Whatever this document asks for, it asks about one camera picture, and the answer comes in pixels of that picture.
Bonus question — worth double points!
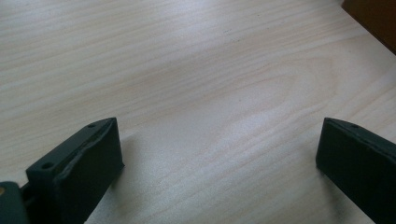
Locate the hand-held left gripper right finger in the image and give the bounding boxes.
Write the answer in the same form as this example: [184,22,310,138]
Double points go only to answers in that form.
[315,117,396,224]

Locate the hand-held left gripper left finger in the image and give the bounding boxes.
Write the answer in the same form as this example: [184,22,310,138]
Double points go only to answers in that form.
[20,117,125,224]

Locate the dark brown wooden furniture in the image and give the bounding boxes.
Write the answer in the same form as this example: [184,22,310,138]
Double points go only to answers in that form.
[341,0,396,56]

